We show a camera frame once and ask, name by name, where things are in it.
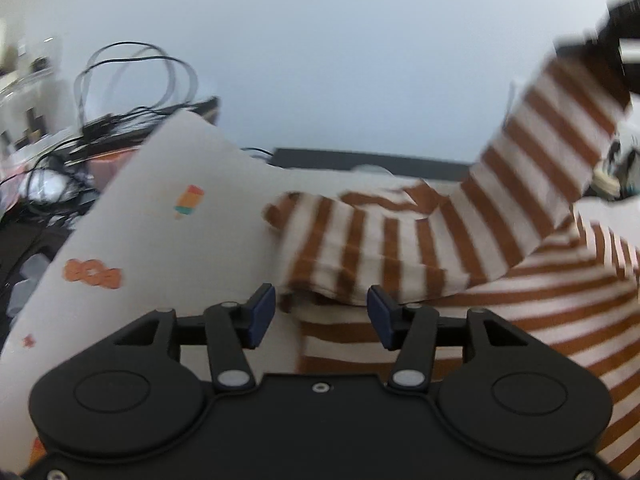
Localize white printed mat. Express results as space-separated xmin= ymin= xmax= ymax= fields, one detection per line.
xmin=0 ymin=109 xmax=640 ymax=478

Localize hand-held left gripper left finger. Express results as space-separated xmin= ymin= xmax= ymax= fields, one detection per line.
xmin=114 ymin=283 xmax=277 ymax=394

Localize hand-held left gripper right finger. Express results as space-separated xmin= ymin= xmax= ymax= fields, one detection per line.
xmin=366 ymin=285 xmax=531 ymax=392

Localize brown bottle with white cap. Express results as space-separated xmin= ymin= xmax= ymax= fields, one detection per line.
xmin=606 ymin=130 xmax=640 ymax=198

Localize small cream bowl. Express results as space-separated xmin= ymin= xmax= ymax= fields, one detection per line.
xmin=591 ymin=161 xmax=623 ymax=198

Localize pink box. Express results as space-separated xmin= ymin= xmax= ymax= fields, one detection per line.
xmin=89 ymin=147 xmax=147 ymax=188

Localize black cable loops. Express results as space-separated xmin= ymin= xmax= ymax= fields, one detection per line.
xmin=0 ymin=41 xmax=201 ymax=221

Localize brown white striped shirt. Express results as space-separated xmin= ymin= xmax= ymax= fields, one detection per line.
xmin=264 ymin=52 xmax=640 ymax=476

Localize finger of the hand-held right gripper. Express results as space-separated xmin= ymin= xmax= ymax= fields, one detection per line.
xmin=552 ymin=32 xmax=635 ymax=113

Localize dark brown box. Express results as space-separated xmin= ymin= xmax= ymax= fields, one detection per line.
xmin=186 ymin=96 xmax=222 ymax=127

